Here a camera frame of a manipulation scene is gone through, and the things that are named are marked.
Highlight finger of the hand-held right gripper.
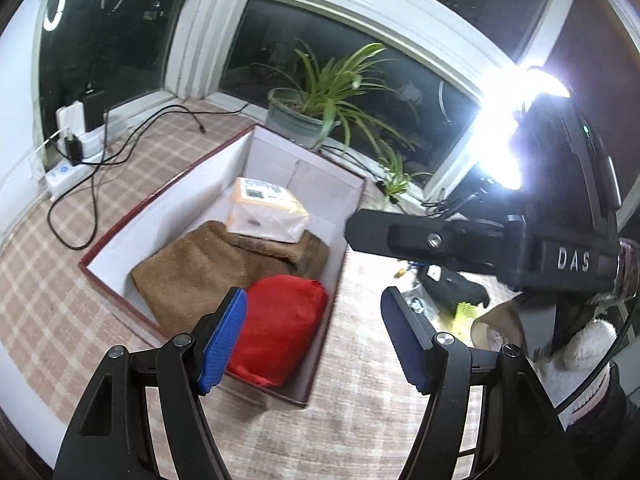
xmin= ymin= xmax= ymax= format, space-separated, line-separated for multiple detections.
xmin=344 ymin=208 xmax=508 ymax=282

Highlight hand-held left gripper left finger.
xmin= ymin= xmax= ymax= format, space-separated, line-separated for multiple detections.
xmin=52 ymin=287 xmax=249 ymax=480

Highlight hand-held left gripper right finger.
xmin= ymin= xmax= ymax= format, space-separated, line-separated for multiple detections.
xmin=381 ymin=287 xmax=583 ymax=480

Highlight red fabric pouch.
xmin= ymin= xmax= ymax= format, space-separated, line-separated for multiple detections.
xmin=227 ymin=275 xmax=329 ymax=387

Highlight brown towel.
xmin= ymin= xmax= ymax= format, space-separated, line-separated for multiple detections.
xmin=131 ymin=220 xmax=331 ymax=328

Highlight dark red storage box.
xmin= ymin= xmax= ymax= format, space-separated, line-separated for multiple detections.
xmin=79 ymin=122 xmax=368 ymax=408

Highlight orange white tissue pack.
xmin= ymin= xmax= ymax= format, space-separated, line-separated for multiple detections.
xmin=226 ymin=176 xmax=311 ymax=244

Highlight clear plastic packet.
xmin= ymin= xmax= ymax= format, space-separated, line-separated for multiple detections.
xmin=405 ymin=287 xmax=442 ymax=319

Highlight yellow shuttlecock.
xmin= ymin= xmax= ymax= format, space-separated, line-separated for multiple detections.
xmin=452 ymin=301 xmax=477 ymax=337

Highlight black pouch with white label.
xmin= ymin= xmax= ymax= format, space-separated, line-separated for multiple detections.
xmin=417 ymin=265 xmax=491 ymax=308

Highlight small spider plant offshoot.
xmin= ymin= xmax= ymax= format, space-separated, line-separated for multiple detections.
xmin=372 ymin=140 xmax=436 ymax=206

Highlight black tripod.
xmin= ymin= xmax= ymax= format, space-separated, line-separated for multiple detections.
xmin=450 ymin=172 xmax=505 ymax=221

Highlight potted spider plant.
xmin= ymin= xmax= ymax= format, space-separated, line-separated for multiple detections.
xmin=250 ymin=40 xmax=436 ymax=162

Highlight white power strip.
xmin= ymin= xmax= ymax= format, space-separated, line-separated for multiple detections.
xmin=44 ymin=129 xmax=109 ymax=197

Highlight black plug adapter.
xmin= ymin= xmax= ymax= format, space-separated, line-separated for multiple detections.
xmin=64 ymin=132 xmax=86 ymax=164

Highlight black power brick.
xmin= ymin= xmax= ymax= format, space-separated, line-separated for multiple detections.
xmin=85 ymin=87 xmax=109 ymax=133

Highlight white charger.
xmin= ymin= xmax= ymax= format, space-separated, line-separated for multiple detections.
xmin=56 ymin=102 xmax=87 ymax=134

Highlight orange earplugs with blue cord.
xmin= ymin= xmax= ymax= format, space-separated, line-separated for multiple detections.
xmin=394 ymin=259 xmax=437 ymax=281

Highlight black ring light cable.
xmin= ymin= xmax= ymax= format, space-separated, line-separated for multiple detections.
xmin=320 ymin=144 xmax=451 ymax=211

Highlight white charging cable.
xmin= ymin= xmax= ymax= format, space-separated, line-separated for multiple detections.
xmin=32 ymin=127 xmax=68 ymax=161

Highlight white window frame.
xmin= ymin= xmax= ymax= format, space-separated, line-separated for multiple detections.
xmin=30 ymin=0 xmax=591 ymax=202

